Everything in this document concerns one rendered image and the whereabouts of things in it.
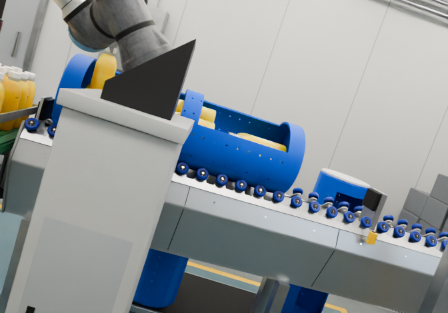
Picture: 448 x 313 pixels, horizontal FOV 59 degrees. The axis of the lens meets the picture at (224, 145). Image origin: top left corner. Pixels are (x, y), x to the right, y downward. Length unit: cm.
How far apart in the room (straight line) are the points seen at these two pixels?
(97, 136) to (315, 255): 97
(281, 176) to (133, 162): 63
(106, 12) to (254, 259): 102
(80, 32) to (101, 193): 46
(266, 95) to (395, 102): 161
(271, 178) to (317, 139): 363
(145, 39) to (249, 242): 84
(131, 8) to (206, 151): 55
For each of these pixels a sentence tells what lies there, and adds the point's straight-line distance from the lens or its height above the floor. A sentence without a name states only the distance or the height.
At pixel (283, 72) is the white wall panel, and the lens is 494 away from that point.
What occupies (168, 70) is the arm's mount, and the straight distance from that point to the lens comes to 103.
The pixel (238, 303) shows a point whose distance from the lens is 246.
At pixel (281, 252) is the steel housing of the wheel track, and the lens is 158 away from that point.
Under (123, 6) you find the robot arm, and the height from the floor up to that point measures 139.
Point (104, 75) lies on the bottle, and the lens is 142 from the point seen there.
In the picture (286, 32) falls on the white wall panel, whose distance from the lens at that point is 499.
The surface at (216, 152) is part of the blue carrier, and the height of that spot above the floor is 106.
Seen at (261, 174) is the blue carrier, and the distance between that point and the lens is 144.
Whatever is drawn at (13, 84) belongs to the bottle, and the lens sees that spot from 154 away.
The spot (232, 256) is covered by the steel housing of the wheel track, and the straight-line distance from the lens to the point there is 157.
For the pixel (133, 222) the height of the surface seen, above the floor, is 88.
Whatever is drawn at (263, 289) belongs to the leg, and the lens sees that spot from 182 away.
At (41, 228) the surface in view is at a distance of 111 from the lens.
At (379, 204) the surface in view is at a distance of 173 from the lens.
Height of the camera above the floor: 126
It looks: 7 degrees down
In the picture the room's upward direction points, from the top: 18 degrees clockwise
